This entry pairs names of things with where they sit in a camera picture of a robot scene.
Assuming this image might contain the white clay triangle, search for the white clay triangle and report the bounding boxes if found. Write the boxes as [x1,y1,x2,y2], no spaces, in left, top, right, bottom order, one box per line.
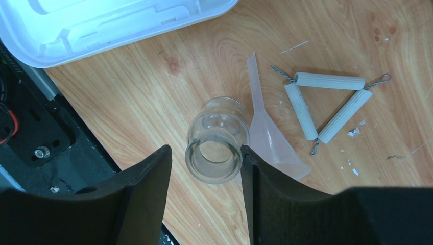
[270,65,392,156]

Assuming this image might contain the clear plastic funnel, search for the clear plastic funnel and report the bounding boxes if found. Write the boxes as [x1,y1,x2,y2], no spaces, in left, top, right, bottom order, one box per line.
[247,53,311,180]

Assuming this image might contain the white bin lid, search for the white bin lid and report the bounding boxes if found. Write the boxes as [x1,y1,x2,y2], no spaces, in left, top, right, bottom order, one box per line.
[1,0,236,68]

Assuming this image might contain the small glass beaker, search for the small glass beaker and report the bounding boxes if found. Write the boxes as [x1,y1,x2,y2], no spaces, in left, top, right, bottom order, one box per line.
[185,97,250,184]

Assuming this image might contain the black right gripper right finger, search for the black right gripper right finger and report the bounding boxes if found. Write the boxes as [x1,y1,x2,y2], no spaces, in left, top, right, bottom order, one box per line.
[241,145,432,244]

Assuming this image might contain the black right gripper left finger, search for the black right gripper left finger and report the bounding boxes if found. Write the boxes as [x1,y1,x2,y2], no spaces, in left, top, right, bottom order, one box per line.
[1,145,172,244]

